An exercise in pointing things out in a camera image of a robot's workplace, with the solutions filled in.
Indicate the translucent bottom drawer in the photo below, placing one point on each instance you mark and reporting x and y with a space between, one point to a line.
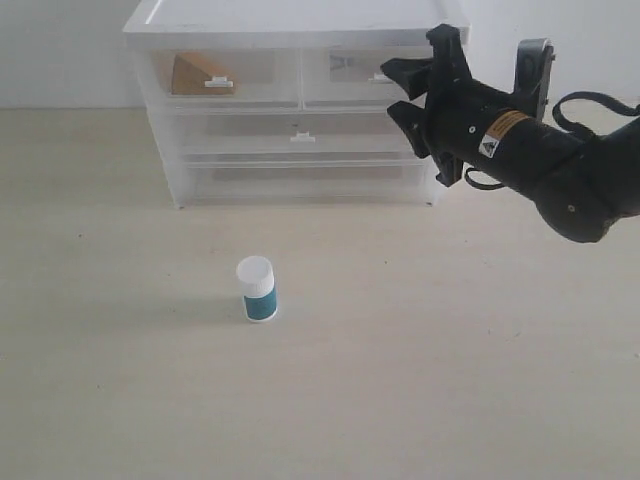
386 182

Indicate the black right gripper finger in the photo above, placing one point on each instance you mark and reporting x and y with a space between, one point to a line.
409 118
411 75

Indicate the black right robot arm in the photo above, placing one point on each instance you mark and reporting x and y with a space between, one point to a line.
581 182

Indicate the translucent drawer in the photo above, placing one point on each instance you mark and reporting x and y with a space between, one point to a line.
386 182
266 78
290 133
352 77

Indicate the white teal pill bottle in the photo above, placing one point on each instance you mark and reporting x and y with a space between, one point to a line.
258 287

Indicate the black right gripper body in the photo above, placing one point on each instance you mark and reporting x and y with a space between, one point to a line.
471 122

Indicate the white plastic drawer cabinet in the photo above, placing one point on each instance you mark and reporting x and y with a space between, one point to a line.
286 25

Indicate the yellow cheese wedge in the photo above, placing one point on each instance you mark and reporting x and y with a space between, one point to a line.
195 73

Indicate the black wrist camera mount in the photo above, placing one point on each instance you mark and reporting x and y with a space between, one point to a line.
534 60

